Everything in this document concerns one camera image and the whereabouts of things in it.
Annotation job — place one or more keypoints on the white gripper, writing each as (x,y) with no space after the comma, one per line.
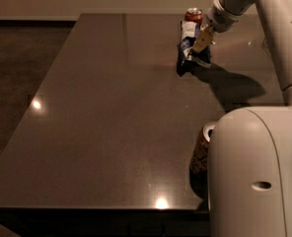
(219,20)

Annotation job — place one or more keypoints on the blue chip bag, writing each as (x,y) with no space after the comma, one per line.
(187,58)

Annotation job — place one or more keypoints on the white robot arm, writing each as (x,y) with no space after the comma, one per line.
(250,152)

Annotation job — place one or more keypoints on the red coke can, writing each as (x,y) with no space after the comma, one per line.
(194,15)

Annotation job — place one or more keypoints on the gold opened drink can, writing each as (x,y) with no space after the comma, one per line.
(198,162)

